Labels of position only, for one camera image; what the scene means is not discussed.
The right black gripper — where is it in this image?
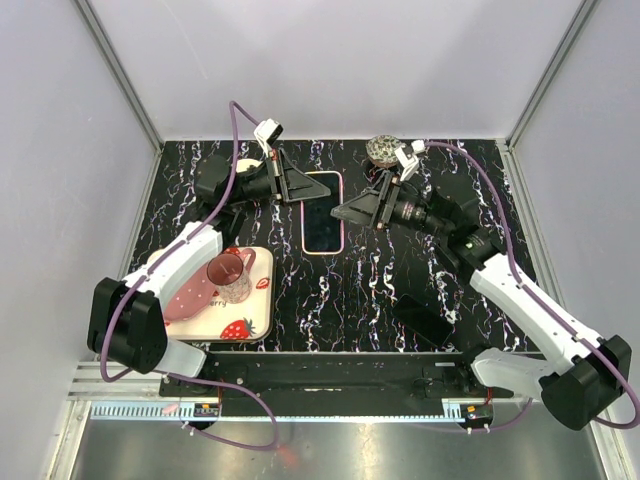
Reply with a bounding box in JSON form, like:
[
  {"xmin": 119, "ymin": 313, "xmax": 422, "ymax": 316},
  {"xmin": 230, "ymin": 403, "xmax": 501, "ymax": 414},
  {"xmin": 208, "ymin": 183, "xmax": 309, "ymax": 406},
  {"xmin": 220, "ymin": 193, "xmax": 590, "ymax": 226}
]
[{"xmin": 331, "ymin": 171, "xmax": 450, "ymax": 239}]

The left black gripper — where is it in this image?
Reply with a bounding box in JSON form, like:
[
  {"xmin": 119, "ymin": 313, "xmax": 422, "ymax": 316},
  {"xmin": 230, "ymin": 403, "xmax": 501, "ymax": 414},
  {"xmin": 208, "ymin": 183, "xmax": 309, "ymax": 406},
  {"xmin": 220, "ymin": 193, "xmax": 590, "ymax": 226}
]
[{"xmin": 226, "ymin": 148, "xmax": 331, "ymax": 207}]

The pink phone case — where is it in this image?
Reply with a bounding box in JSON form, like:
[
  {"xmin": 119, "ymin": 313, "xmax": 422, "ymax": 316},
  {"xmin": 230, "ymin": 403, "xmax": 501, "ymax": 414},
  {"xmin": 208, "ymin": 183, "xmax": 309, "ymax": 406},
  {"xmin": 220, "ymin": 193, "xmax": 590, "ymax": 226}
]
[{"xmin": 301, "ymin": 170, "xmax": 345, "ymax": 256}]

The black smartphone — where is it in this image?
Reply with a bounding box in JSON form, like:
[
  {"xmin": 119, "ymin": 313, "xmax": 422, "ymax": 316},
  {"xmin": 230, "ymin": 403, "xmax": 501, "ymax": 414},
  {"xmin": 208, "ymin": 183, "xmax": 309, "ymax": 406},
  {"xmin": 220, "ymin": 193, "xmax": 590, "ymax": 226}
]
[{"xmin": 392, "ymin": 295, "xmax": 454, "ymax": 347}]

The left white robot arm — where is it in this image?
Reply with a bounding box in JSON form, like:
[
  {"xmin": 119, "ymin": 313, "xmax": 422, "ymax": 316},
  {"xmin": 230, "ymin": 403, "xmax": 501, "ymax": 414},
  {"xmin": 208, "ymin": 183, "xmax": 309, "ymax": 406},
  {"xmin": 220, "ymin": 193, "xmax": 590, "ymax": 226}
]
[{"xmin": 87, "ymin": 148, "xmax": 331, "ymax": 396}]

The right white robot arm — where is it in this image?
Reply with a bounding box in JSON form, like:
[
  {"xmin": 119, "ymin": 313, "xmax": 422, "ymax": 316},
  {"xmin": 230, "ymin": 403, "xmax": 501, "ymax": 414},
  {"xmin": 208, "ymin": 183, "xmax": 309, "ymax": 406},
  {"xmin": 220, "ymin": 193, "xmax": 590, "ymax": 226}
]
[{"xmin": 331, "ymin": 172, "xmax": 632, "ymax": 430}]

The cream white bowl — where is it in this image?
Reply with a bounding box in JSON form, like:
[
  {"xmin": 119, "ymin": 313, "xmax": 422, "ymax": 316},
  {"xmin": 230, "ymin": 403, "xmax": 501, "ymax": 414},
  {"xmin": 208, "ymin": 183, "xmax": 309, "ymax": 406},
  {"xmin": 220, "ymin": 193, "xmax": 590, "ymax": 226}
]
[{"xmin": 236, "ymin": 158, "xmax": 262, "ymax": 174}]

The patterned ceramic bowl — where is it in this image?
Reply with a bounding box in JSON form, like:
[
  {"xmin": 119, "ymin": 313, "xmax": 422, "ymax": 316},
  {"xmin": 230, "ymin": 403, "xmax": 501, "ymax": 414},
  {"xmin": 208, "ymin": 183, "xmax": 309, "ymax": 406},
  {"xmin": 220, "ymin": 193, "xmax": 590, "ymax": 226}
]
[{"xmin": 366, "ymin": 135, "xmax": 402, "ymax": 168}]

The pink glass mug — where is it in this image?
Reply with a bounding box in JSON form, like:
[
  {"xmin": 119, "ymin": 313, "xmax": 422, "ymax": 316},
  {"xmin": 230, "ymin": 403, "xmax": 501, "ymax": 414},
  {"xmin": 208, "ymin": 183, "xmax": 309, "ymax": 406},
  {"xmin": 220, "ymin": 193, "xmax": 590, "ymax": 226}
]
[{"xmin": 206, "ymin": 248, "xmax": 257, "ymax": 304}]

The pink polka dot plate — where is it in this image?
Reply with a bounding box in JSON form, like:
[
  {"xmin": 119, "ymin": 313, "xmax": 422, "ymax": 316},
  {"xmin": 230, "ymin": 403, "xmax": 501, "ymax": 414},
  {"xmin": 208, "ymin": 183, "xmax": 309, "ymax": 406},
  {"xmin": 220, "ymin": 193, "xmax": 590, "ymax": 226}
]
[{"xmin": 163, "ymin": 267, "xmax": 215, "ymax": 323}]

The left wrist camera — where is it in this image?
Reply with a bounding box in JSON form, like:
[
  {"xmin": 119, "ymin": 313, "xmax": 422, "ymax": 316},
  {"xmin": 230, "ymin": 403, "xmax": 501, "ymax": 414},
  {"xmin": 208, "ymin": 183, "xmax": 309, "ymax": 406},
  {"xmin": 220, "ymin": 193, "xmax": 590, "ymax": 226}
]
[{"xmin": 253, "ymin": 118, "xmax": 283, "ymax": 155}]

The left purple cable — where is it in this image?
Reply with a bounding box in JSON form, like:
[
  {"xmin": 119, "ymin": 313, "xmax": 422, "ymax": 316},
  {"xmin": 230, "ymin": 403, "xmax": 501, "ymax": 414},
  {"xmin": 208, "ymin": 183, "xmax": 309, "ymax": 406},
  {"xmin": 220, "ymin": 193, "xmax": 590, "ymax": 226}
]
[{"xmin": 99, "ymin": 100, "xmax": 280, "ymax": 449}]

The purple cable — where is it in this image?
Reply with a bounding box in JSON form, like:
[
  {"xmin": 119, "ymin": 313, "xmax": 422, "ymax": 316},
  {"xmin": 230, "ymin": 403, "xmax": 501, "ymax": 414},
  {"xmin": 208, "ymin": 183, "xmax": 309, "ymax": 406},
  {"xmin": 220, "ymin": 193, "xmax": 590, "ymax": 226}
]
[
  {"xmin": 414, "ymin": 141, "xmax": 640, "ymax": 434},
  {"xmin": 99, "ymin": 100, "xmax": 280, "ymax": 449}
]

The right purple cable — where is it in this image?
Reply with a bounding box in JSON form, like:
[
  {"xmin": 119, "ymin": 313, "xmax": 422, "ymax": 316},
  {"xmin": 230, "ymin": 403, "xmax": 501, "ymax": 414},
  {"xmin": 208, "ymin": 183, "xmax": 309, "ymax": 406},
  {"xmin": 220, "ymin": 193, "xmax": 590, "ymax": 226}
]
[{"xmin": 414, "ymin": 141, "xmax": 640, "ymax": 434}]

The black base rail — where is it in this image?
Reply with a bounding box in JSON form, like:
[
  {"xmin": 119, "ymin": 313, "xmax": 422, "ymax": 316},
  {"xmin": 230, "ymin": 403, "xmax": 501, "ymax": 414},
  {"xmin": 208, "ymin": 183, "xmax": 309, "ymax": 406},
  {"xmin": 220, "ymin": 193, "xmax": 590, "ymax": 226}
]
[{"xmin": 159, "ymin": 352, "xmax": 512, "ymax": 421}]

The left aluminium frame post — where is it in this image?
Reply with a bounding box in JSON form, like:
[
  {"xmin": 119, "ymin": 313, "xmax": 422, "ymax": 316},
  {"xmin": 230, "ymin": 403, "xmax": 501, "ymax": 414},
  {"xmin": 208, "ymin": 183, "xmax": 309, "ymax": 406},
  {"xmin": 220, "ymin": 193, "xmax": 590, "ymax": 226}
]
[{"xmin": 71, "ymin": 0, "xmax": 164, "ymax": 150}]

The aluminium frame post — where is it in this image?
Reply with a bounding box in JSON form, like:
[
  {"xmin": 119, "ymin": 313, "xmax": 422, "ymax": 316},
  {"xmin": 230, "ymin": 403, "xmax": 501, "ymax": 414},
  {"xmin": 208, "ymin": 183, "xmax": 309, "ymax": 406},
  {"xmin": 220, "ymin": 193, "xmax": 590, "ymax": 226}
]
[
  {"xmin": 505, "ymin": 0, "xmax": 600, "ymax": 150},
  {"xmin": 71, "ymin": 0, "xmax": 164, "ymax": 150}
]

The right aluminium frame post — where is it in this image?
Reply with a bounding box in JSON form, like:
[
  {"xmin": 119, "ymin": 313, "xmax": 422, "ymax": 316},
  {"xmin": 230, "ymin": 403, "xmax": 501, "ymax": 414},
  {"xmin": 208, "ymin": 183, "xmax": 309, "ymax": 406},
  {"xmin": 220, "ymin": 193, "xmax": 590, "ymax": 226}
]
[{"xmin": 505, "ymin": 0, "xmax": 600, "ymax": 150}]

